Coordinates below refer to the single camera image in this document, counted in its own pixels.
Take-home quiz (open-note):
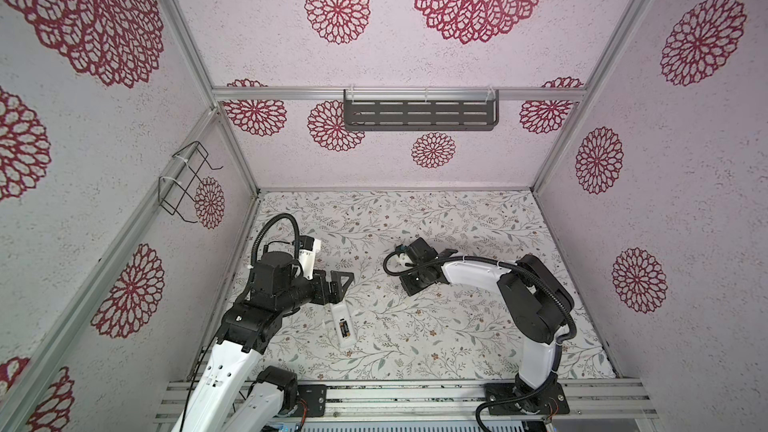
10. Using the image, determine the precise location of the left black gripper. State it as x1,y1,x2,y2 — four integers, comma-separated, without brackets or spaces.
277,269,353,315

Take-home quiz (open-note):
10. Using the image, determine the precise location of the white remote control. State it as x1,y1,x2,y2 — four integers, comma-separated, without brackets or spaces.
329,301,357,350

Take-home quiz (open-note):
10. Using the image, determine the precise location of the black AAA battery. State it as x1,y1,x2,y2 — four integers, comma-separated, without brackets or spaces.
339,320,351,338

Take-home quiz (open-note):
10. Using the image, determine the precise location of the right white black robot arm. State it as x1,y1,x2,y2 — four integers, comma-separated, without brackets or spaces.
383,238,578,392

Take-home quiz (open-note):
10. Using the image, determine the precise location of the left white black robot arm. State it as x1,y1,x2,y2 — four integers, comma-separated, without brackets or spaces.
173,251,355,431

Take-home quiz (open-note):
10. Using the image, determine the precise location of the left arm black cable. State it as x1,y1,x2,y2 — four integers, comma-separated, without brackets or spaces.
250,212,301,265

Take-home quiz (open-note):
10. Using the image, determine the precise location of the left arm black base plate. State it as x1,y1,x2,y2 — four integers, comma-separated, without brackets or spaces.
280,384,328,419

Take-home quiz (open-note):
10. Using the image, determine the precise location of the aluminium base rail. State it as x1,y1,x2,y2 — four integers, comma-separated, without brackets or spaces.
154,377,660,424

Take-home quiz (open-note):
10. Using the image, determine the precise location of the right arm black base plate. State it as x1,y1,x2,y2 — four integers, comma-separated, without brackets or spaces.
484,382,571,416

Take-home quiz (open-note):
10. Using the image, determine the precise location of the grey slotted wall shelf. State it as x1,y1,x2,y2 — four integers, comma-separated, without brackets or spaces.
342,90,499,132

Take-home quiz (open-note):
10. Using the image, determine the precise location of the black wire wall basket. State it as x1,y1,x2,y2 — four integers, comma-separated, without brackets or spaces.
156,140,223,224

